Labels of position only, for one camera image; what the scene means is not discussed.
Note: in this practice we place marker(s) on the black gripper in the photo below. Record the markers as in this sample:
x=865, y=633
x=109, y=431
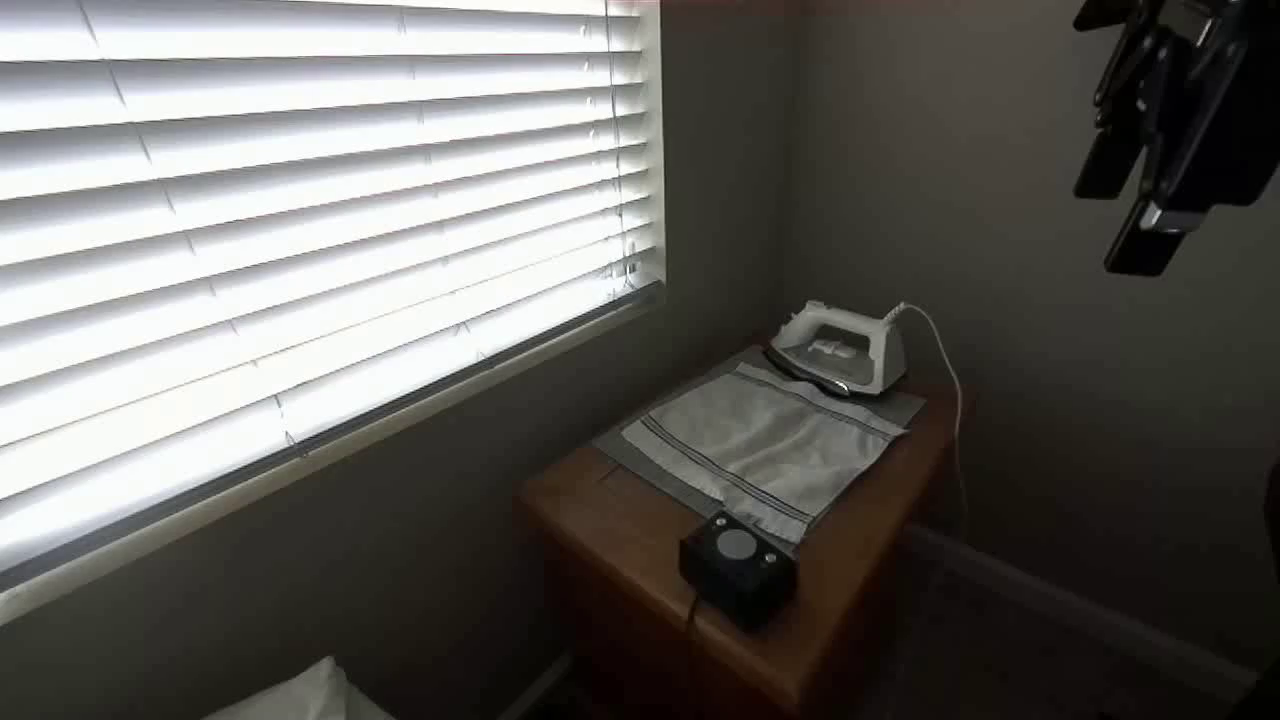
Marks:
x=1221, y=92

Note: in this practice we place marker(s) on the white clothes iron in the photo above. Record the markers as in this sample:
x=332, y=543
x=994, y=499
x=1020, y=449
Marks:
x=843, y=345

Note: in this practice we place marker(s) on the white baseboard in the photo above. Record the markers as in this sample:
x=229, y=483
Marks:
x=1094, y=622

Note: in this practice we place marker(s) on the white striped towel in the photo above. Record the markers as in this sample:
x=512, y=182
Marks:
x=760, y=440

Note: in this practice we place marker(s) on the small black cube clock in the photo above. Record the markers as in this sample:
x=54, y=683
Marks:
x=738, y=566

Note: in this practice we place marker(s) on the wooden nightstand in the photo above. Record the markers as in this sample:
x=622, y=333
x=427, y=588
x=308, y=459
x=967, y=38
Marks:
x=626, y=532

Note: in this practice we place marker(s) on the white window blinds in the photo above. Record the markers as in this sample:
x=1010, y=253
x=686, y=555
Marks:
x=304, y=215

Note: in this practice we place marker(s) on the white bed mattress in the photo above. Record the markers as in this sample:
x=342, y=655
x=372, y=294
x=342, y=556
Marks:
x=304, y=699

